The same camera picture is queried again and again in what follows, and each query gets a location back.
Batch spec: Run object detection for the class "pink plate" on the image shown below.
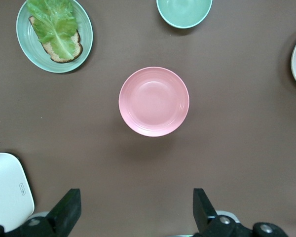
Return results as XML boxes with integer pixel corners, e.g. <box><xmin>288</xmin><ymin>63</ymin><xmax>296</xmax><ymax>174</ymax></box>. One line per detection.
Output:
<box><xmin>118</xmin><ymin>66</ymin><xmax>190</xmax><ymax>137</ymax></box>

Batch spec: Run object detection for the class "brown table cloth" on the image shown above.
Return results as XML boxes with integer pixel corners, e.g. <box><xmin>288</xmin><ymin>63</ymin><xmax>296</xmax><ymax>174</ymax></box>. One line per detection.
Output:
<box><xmin>0</xmin><ymin>0</ymin><xmax>296</xmax><ymax>237</ymax></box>

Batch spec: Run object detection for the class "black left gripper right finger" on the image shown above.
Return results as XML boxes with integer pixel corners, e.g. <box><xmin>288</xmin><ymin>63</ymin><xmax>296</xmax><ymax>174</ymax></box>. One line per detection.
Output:
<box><xmin>192</xmin><ymin>188</ymin><xmax>287</xmax><ymax>237</ymax></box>

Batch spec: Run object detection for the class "green lettuce leaf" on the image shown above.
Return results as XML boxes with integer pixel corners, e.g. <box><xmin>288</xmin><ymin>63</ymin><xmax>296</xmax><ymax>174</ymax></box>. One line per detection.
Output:
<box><xmin>26</xmin><ymin>0</ymin><xmax>79</xmax><ymax>61</ymax></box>

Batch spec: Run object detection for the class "white toaster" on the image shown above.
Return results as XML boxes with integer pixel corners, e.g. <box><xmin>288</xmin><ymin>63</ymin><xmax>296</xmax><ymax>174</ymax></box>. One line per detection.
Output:
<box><xmin>0</xmin><ymin>152</ymin><xmax>36</xmax><ymax>233</ymax></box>

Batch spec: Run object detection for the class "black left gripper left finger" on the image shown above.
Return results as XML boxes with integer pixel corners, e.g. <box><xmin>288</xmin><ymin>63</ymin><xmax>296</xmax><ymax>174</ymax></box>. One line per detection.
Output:
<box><xmin>4</xmin><ymin>189</ymin><xmax>82</xmax><ymax>237</ymax></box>

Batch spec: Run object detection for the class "small green bowl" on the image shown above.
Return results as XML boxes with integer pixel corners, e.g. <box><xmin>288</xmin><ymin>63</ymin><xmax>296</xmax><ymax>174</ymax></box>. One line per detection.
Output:
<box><xmin>156</xmin><ymin>0</ymin><xmax>213</xmax><ymax>29</ymax></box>

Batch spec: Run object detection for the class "brown bread slice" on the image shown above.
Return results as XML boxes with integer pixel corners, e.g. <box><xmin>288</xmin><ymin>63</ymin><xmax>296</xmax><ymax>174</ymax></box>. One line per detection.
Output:
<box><xmin>28</xmin><ymin>16</ymin><xmax>83</xmax><ymax>64</ymax></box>

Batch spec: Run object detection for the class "green plate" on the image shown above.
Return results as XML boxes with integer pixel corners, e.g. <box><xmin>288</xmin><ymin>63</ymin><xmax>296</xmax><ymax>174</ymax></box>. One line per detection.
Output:
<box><xmin>16</xmin><ymin>0</ymin><xmax>94</xmax><ymax>74</ymax></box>

